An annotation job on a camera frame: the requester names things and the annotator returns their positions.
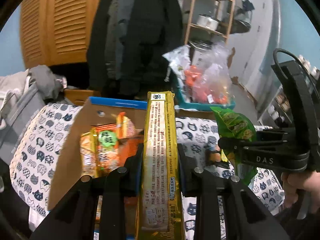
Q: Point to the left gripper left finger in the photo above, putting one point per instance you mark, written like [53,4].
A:
[133,174]

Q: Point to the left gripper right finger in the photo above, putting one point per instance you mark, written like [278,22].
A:
[187,178]

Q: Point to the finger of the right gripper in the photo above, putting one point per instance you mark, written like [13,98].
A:
[261,145]

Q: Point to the black instant noodle packet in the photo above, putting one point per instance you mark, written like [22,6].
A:
[213,156]

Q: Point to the orange green snack bag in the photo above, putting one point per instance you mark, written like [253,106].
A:
[108,140]

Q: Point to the gold biscuit pack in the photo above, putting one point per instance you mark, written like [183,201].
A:
[159,210]
[88,155]

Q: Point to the orange chip bag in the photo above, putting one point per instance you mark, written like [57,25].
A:
[129,149]

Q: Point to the shoe rack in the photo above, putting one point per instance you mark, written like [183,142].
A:
[278,112]

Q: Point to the blue cardboard box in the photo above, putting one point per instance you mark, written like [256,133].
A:
[96,180]

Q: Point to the teal cardboard box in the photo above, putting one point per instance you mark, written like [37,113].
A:
[185,98]

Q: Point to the clear bag of fruit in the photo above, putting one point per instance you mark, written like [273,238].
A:
[211,75]

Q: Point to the small wooden box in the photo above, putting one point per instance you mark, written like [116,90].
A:
[79,96]

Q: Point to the cat pattern tablecloth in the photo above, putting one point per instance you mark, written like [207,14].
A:
[33,166]

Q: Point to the grey clothes pile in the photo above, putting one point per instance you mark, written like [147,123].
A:
[23,95]

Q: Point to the black hanging coat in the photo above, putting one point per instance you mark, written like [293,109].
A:
[128,41]

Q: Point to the wooden shelf rack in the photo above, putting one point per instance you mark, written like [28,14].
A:
[220,18]

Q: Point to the wooden louvered cabinet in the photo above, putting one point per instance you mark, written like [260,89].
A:
[54,32]

